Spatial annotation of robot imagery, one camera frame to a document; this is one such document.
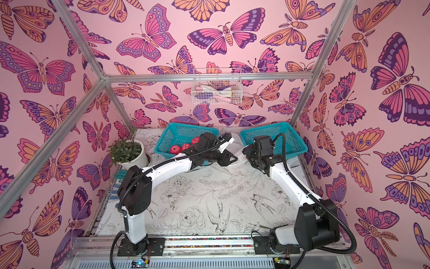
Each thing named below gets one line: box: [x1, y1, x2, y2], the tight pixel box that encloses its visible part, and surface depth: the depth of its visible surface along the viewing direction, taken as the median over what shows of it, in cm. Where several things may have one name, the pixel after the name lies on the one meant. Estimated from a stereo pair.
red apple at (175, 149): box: [169, 145, 182, 155], surface depth 105 cm
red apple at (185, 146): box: [180, 142, 191, 151], surface depth 105 cm
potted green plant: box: [106, 127, 149, 171], surface depth 89 cm
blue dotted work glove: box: [107, 182, 122, 201], surface depth 92 cm
